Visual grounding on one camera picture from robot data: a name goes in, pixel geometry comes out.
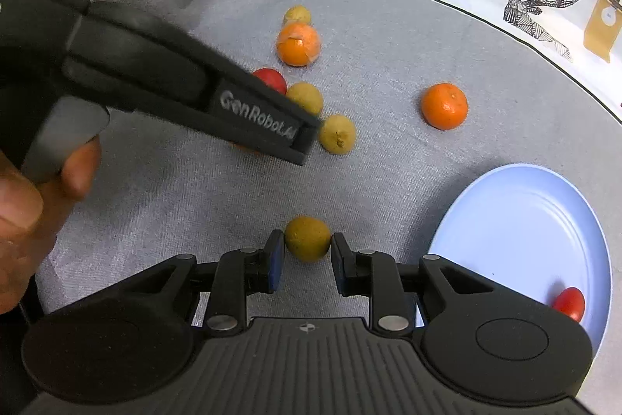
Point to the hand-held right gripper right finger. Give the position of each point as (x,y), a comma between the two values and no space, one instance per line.
(338,268)

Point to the red cherry tomato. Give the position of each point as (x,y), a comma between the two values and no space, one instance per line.
(569,303)
(270,78)

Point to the orange mandarin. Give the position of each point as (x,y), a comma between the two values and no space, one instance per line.
(444,106)

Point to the light blue plate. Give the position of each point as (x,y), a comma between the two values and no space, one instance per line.
(525,240)

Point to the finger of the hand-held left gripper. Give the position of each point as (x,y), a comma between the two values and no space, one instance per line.
(194,74)

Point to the person's left hand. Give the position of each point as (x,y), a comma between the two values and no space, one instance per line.
(24,230)

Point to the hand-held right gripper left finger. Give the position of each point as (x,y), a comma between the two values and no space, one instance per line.
(276,262)

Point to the small yellow round fruit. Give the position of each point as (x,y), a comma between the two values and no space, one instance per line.
(297,13)
(307,238)
(337,134)
(307,96)

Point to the plastic-wrapped orange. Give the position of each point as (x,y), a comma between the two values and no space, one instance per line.
(298,44)

